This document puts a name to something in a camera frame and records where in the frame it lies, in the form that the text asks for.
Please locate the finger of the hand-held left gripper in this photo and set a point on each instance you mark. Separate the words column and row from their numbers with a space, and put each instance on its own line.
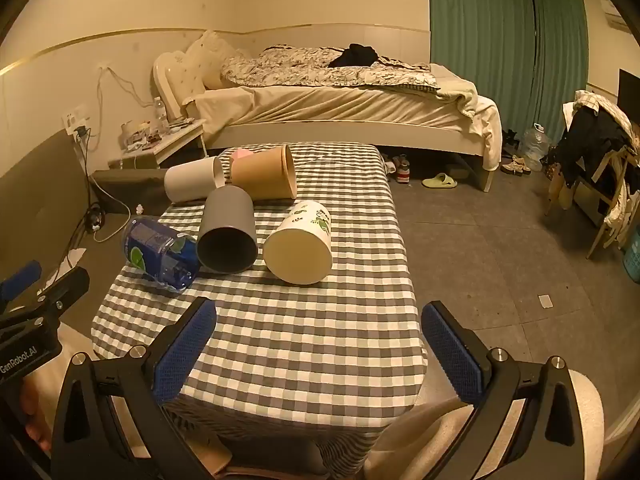
column 20, row 277
column 65, row 287

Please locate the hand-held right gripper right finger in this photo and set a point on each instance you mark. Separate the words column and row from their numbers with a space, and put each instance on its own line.
column 452, row 352

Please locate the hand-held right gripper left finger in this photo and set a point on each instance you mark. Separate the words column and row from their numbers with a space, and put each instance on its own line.
column 182, row 350

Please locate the white leaf print cup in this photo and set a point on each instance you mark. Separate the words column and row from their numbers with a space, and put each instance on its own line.
column 300, row 260

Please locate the grey cup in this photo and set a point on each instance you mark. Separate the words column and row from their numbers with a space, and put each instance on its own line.
column 225, row 217

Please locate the plain white cup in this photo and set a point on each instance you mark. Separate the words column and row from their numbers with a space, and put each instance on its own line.
column 190, row 180

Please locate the brown paper cup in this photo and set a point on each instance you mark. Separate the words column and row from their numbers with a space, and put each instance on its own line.
column 260, row 175

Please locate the person's left hand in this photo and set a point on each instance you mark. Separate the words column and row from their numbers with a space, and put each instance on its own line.
column 36, row 410

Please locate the floor power strip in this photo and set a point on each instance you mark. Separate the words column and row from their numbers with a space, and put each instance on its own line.
column 95, row 220

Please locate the person's beige pants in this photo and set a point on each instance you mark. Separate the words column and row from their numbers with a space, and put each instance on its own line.
column 420, row 442

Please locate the blue plastic bottle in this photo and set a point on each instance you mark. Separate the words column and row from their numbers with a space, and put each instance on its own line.
column 155, row 250

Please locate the paper scrap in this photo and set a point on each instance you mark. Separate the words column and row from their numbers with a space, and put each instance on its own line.
column 545, row 301

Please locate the checkered tablecloth table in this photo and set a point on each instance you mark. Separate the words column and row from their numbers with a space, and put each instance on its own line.
column 300, row 340

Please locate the nightstand clutter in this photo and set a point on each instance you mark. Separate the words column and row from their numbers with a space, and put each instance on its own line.
column 145, row 135

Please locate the green slipper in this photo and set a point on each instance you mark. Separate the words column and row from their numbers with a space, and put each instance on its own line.
column 439, row 180

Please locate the white nightstand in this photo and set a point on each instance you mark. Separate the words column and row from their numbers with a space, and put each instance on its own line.
column 172, row 145

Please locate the white sneakers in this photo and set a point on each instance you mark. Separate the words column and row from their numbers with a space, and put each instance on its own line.
column 516, row 166

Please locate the clear water bottle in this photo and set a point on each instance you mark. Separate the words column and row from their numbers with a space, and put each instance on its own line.
column 159, row 110

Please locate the teal bucket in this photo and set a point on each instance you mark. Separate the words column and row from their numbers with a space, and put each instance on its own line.
column 633, row 257

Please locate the pink item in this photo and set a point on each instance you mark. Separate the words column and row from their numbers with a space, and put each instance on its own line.
column 241, row 154

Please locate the wooden chair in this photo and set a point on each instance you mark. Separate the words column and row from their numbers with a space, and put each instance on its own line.
column 607, row 210

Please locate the large water jug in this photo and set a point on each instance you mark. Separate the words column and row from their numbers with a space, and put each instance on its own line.
column 534, row 147

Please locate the chair piled with clothes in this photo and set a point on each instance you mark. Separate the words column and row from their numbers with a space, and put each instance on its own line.
column 590, row 135

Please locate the cream blanket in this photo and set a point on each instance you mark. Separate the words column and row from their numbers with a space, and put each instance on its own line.
column 472, row 95

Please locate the bed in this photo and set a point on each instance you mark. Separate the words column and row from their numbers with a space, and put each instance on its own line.
column 325, row 110

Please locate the cream pillow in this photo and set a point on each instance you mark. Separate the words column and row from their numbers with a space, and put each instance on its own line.
column 210, row 55

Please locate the patterned quilt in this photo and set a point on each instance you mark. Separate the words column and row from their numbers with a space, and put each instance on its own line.
column 300, row 67

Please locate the black garment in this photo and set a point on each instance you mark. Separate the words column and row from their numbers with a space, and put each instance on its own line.
column 355, row 55

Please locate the black television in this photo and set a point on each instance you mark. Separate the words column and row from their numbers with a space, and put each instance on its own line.
column 629, row 90

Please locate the green curtain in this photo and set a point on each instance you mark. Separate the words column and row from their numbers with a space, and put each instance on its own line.
column 475, row 35

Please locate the white air conditioner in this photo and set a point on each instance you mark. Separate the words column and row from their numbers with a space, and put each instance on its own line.
column 614, row 12

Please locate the wall socket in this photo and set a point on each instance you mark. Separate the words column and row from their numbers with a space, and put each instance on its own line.
column 76, row 120

